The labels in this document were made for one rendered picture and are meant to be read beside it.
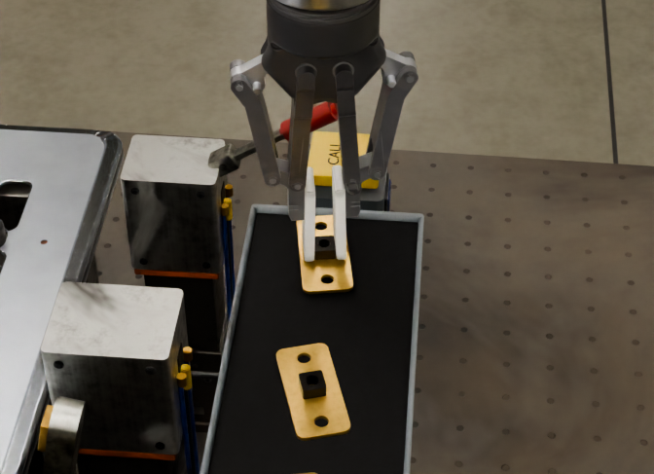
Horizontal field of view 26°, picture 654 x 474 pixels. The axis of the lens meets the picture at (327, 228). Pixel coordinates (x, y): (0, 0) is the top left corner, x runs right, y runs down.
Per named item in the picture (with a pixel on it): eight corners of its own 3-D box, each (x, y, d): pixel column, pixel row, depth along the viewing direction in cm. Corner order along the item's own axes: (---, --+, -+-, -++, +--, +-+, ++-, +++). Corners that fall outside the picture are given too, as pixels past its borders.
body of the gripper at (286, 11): (381, -53, 95) (378, 60, 102) (255, -47, 95) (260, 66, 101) (394, 10, 90) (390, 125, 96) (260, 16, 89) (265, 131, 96)
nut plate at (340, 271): (296, 219, 112) (295, 208, 111) (344, 217, 112) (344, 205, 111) (303, 294, 106) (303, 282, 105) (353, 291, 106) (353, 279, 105)
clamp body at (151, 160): (163, 382, 162) (133, 132, 137) (266, 389, 161) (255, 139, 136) (151, 432, 156) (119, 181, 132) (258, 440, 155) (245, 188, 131)
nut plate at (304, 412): (274, 352, 102) (274, 341, 101) (326, 345, 103) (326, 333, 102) (297, 442, 96) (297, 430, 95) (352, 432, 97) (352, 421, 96)
